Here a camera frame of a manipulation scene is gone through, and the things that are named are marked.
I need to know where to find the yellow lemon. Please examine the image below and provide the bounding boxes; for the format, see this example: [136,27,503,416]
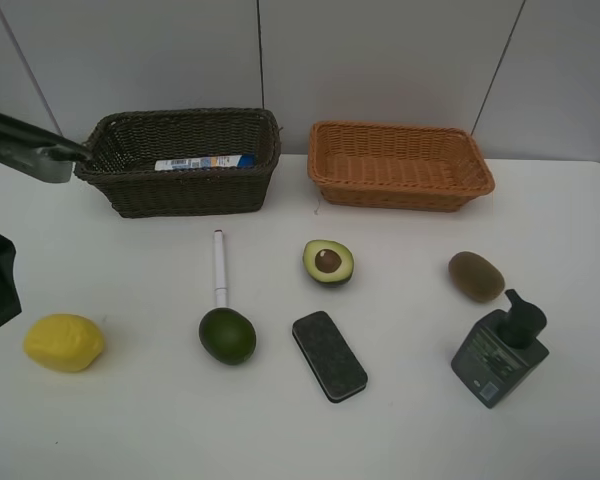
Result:
[23,314,105,373]

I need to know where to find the white marker pen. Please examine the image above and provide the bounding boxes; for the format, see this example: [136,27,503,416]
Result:
[213,230,228,308]

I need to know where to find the green lime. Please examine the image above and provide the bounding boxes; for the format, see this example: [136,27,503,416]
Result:
[198,307,257,365]

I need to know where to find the blue capped white bottle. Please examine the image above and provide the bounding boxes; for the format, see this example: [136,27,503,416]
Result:
[154,154,255,172]

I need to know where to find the halved avocado with pit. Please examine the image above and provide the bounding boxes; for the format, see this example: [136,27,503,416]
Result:
[302,239,355,286]

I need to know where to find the black whiteboard eraser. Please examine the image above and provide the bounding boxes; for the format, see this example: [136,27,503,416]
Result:
[291,311,368,403]

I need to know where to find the brown kiwi fruit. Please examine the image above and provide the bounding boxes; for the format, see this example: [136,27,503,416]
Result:
[448,251,505,303]

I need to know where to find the dark grey pump bottle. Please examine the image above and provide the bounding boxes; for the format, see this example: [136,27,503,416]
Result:
[451,289,549,409]

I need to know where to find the dark brown wicker basket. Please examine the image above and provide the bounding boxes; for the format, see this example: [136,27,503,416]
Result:
[74,108,281,218]

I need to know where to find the orange wicker basket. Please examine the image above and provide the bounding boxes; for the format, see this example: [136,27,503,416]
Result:
[307,121,495,212]

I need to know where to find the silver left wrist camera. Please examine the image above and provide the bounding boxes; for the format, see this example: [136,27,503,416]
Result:
[0,140,74,184]

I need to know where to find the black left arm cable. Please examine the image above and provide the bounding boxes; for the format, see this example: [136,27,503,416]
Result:
[0,105,92,163]

